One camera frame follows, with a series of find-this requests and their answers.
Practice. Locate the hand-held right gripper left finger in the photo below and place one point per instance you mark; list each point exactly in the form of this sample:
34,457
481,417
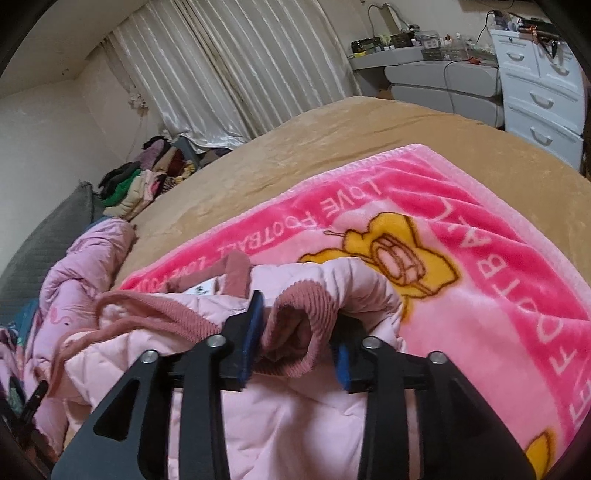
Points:
249,341

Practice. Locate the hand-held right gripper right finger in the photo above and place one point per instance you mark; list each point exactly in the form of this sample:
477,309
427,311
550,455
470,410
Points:
344,369

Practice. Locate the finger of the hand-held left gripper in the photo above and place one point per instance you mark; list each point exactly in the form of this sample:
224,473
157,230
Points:
36,399

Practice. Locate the pink quilted jacket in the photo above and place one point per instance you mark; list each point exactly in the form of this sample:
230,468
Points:
300,434

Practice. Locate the pile of folded clothes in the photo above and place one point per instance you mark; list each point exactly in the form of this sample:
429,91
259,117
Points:
134,189

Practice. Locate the pink printed duvet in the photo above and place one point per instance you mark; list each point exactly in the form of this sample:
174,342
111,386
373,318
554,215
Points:
78,267

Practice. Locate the pink printed blanket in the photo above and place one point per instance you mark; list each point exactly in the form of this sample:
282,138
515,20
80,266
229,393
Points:
485,300

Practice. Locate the grey quilted pillow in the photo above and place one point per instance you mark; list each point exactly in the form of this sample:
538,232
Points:
46,240

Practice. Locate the tan bed sheet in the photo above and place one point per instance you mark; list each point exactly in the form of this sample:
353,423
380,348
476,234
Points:
323,152

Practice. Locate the cream satin curtain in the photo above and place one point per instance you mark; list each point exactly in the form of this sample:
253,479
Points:
221,69

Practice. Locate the grey dressing table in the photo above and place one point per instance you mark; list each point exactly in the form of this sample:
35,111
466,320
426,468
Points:
443,83

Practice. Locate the white drawer cabinet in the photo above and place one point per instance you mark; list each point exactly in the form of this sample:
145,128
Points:
540,101

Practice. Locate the clutter of small desk items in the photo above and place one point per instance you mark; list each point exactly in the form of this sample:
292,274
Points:
429,46

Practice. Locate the wall socket with plugs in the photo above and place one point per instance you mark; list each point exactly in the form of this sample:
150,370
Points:
137,101

